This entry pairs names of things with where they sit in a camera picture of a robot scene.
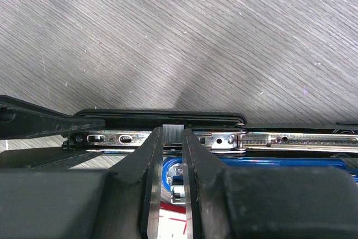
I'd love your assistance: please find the blue stapler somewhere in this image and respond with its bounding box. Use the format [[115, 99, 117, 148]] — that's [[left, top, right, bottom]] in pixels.
[[161, 154, 357, 204]]

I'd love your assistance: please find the silver staple strip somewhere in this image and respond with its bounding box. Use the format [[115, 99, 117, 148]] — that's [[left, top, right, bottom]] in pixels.
[[163, 124, 185, 144]]

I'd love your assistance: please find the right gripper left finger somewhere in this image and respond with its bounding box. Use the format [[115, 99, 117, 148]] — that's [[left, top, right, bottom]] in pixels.
[[1, 127, 163, 238]]

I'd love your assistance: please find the red white staple box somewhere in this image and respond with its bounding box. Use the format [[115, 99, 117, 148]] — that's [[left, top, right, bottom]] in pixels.
[[157, 202, 187, 239]]

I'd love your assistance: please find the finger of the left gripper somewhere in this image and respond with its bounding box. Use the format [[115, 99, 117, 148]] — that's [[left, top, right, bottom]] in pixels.
[[1, 95, 105, 140], [1, 147, 103, 169]]

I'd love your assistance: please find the black stapler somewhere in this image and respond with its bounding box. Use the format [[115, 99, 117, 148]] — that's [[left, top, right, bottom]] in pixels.
[[62, 109, 357, 156]]

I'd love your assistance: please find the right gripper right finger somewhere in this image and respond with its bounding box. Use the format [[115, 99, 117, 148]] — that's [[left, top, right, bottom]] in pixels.
[[182, 129, 357, 238]]

